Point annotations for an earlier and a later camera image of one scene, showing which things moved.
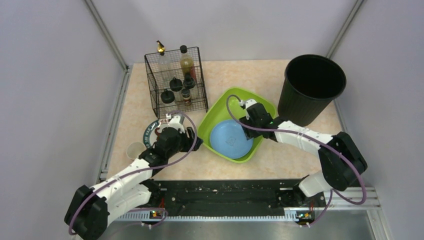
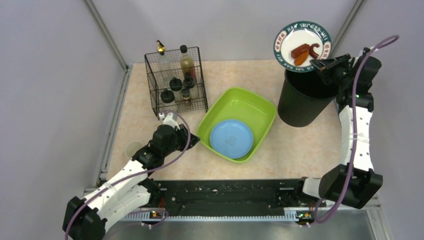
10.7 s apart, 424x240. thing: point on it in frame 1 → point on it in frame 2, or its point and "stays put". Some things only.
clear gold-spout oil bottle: [165, 72] stays put
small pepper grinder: [186, 93] stays put
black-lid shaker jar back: [176, 85] stays put
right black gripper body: [248, 131] → [333, 66]
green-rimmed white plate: [150, 137] → [298, 33]
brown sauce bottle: [186, 62] stays put
